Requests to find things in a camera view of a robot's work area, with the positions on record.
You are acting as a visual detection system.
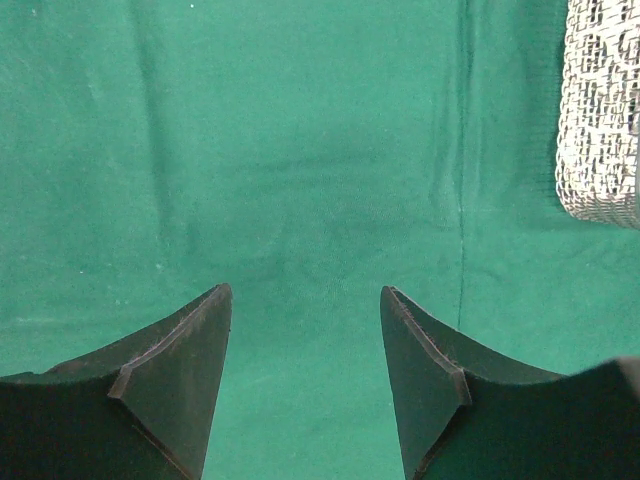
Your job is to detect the dark green surgical drape cloth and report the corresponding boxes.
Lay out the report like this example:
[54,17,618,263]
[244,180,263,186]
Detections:
[1,1,639,479]

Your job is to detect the metal mesh instrument tray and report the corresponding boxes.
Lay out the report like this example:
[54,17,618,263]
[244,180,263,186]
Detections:
[555,0,639,229]

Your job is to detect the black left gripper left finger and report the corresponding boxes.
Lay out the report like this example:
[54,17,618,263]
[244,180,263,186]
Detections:
[1,283,232,479]

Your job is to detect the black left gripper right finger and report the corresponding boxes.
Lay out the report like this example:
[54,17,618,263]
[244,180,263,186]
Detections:
[380,286,639,479]

